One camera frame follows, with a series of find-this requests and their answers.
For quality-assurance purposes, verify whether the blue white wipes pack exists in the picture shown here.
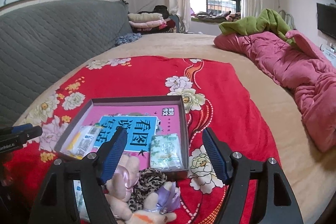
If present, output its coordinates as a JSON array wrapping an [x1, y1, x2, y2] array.
[[73, 180, 90, 222]]

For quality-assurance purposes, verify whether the pink plush bunny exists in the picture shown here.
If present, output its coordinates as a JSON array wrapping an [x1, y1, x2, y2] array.
[[105, 155, 139, 221]]

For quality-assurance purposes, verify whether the yellow white tissue pack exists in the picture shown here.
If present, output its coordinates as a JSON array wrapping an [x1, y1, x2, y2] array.
[[65, 126, 102, 159]]

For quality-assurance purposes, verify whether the leopard print scrunchie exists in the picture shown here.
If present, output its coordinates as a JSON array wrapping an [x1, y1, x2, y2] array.
[[127, 168, 167, 213]]

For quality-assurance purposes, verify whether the purple satin scrunchie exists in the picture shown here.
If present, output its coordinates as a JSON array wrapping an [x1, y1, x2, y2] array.
[[156, 181, 181, 214]]

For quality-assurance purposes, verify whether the green white tissue pack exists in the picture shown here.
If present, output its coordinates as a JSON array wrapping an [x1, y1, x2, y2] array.
[[150, 133, 184, 171]]

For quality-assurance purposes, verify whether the dark cardboard box tray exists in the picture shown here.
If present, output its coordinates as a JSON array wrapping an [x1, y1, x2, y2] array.
[[55, 96, 189, 184]]

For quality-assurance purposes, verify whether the grey quilted headboard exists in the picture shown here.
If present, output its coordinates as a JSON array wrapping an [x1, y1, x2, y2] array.
[[1, 0, 131, 127]]

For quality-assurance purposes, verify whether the pink blue children's book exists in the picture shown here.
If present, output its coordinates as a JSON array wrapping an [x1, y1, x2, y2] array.
[[81, 104, 181, 169]]

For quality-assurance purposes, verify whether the red floral blanket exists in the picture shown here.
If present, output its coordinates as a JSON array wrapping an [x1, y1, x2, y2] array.
[[4, 55, 281, 224]]

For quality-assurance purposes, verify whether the pink quilted comforter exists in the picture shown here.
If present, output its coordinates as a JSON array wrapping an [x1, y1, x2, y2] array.
[[214, 30, 335, 152]]

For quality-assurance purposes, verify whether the blue patterned cloth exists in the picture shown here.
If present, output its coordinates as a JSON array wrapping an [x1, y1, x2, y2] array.
[[115, 33, 142, 46]]

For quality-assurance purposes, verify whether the green blanket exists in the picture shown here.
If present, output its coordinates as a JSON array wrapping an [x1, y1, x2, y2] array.
[[219, 9, 295, 46]]

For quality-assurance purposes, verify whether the stack of folded clothes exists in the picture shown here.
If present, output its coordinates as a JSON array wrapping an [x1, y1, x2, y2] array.
[[127, 5, 179, 34]]

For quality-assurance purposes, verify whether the black wall television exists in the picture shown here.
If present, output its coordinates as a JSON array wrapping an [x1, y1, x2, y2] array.
[[317, 3, 336, 39]]

